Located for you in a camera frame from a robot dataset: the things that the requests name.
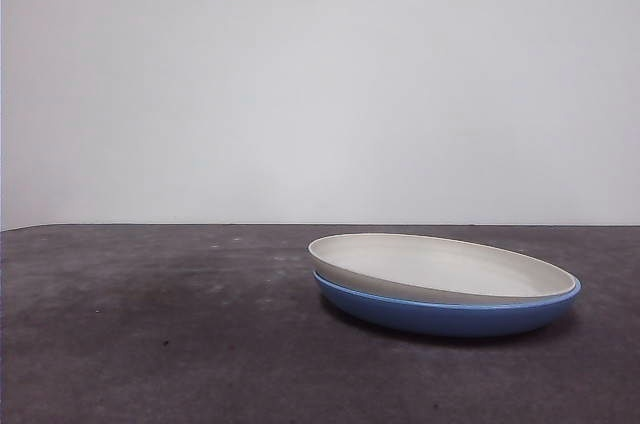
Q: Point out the white round plate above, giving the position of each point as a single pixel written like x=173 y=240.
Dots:
x=440 y=264

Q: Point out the blue round plate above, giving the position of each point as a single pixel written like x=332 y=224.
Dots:
x=450 y=316

